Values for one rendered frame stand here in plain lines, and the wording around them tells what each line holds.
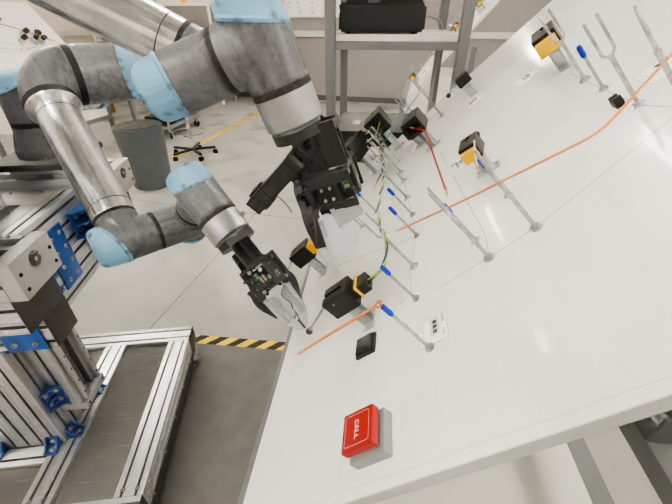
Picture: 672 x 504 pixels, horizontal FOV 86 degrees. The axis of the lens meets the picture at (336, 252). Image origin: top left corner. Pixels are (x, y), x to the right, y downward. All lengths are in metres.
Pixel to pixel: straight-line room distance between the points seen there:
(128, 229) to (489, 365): 0.61
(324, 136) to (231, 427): 1.52
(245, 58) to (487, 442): 0.46
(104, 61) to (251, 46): 0.55
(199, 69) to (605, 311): 0.48
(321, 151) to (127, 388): 1.52
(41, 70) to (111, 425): 1.26
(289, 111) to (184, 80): 0.12
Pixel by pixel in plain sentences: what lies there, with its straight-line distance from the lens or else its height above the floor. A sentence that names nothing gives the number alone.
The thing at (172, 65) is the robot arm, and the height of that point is 1.47.
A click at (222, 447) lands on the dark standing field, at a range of 1.78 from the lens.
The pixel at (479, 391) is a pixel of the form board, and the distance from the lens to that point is 0.44.
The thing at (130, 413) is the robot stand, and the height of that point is 0.21.
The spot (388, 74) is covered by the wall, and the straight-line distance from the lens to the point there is 8.08.
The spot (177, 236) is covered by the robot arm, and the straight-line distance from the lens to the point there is 0.75.
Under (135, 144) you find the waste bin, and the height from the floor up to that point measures 0.49.
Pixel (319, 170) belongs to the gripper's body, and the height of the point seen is 1.34.
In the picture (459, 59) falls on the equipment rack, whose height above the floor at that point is 1.39.
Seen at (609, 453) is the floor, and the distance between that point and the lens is 2.05.
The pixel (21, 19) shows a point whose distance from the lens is 6.18.
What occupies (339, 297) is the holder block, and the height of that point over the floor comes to 1.12.
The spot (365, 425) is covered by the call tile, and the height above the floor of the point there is 1.10.
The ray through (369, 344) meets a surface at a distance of 0.60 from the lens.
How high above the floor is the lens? 1.51
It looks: 33 degrees down
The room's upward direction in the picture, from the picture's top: straight up
